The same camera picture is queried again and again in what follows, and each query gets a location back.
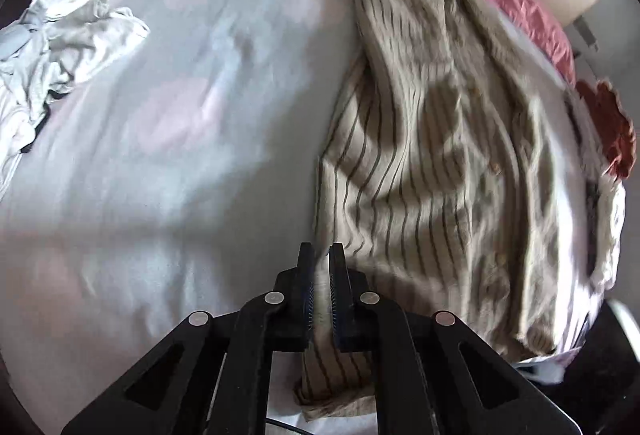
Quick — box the white bed sheet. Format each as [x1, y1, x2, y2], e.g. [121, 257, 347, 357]
[0, 0, 622, 435]

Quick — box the white crumpled clothes pile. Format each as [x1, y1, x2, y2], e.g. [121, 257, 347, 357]
[1, 0, 150, 191]

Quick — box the white folded clothes stack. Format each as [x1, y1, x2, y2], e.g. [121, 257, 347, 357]
[565, 86, 626, 293]

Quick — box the rust red folded garment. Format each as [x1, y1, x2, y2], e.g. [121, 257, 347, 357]
[575, 80, 637, 179]

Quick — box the beige striped button shirt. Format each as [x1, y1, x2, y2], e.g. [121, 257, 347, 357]
[292, 0, 594, 421]

